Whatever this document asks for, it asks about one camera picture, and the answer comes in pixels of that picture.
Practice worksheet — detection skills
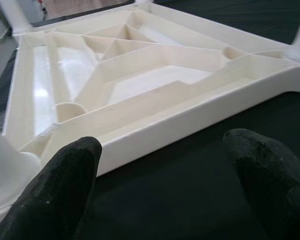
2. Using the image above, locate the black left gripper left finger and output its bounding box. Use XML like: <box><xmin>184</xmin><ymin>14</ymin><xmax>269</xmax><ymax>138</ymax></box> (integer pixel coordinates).
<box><xmin>0</xmin><ymin>136</ymin><xmax>103</xmax><ymax>240</ymax></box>

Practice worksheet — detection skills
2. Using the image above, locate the black tablecloth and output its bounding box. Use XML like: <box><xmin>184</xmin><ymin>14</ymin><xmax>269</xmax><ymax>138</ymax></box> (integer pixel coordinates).
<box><xmin>0</xmin><ymin>0</ymin><xmax>300</xmax><ymax>240</ymax></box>

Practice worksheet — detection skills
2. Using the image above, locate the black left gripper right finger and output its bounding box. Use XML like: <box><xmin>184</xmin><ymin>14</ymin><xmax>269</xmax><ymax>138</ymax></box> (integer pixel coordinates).
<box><xmin>222</xmin><ymin>128</ymin><xmax>300</xmax><ymax>240</ymax></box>

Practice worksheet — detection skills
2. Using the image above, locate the white plastic children table top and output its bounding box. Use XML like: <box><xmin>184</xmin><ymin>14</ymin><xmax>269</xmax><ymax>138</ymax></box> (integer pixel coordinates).
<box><xmin>0</xmin><ymin>1</ymin><xmax>300</xmax><ymax>221</ymax></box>

